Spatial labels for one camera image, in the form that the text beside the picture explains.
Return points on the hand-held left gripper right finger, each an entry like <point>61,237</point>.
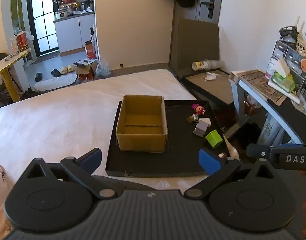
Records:
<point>209,161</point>

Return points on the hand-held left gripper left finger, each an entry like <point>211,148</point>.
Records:
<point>92,156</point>

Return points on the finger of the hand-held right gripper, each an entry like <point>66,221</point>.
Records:
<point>255,151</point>

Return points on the green box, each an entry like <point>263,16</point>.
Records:
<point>214,140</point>

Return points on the black shallow tray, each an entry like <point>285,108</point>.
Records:
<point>183,150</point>

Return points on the purple-grey box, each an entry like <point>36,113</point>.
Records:
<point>200,130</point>

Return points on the white block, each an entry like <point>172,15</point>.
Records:
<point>206,121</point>

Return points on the olive-haired doll figure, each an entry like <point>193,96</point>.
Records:
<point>192,118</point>

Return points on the pink-haired doll figure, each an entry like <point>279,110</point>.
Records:
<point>199,109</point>

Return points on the black bag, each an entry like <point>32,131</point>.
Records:
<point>245,137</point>

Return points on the white printed bag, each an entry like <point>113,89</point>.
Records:
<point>270,130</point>

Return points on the white side table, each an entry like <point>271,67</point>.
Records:
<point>280,115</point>

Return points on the patterned brown tray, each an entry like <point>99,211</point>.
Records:
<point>263,85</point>

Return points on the green tissue pack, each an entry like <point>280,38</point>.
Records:
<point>283,82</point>

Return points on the pink label jar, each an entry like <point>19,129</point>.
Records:
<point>270,71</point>

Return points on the white floor mat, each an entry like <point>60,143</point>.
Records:
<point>55,83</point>

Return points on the cardboard box with flaps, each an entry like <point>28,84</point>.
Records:
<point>84,73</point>

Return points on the white face mask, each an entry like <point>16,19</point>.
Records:
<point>211,77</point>

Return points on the clear plastic bag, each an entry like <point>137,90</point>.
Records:
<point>102,70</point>

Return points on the beige slipper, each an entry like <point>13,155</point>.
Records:
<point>71,68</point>
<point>64,70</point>

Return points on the black shoe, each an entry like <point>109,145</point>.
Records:
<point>55,73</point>
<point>38,77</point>

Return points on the orange round disc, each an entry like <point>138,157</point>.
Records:
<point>305,65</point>

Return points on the stack of paper cups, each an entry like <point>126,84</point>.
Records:
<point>208,65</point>

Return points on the grey drawer organizer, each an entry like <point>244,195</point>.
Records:
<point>293,57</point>

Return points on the orange carton box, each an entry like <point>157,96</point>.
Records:
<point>90,51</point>

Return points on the woven basket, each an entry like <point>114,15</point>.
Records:
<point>305,48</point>

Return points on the yellow table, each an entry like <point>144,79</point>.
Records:
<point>8,80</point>

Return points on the brown cardboard panel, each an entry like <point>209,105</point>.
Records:
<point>193,42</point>

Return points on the black spray bottle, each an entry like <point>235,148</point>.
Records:
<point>92,35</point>

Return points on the white kitchen cabinet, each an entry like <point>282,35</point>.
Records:
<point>67,35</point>

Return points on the black eyeglasses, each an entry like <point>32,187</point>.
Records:
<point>7,57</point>

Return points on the black-framed glass door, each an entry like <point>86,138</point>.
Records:
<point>42,30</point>

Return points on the black pot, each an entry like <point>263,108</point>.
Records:
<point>89,6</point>

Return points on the black door lock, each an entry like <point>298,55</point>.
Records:
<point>210,6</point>

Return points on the grey door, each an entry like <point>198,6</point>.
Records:
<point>216,0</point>

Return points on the kitchen shelf rack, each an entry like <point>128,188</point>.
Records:
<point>65,2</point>

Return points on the brown board with black frame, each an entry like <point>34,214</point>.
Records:
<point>213,90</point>

